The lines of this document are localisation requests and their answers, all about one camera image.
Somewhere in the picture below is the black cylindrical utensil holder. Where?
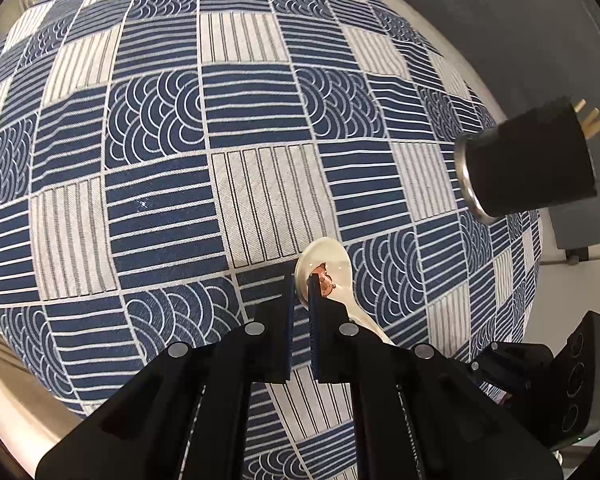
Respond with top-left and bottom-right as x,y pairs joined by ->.
454,97 -> 598,226

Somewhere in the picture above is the blue white patterned tablecloth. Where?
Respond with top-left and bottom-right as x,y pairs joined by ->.
0,0 -> 543,480

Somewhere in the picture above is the cartoon print ceramic spoon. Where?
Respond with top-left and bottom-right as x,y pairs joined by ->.
295,237 -> 396,347

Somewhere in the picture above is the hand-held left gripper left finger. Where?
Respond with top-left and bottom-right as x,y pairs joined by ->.
35,274 -> 295,480

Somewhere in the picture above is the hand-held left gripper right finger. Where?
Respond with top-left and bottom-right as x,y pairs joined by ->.
307,272 -> 563,480

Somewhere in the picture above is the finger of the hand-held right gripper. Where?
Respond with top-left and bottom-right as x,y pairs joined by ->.
472,342 -> 555,403

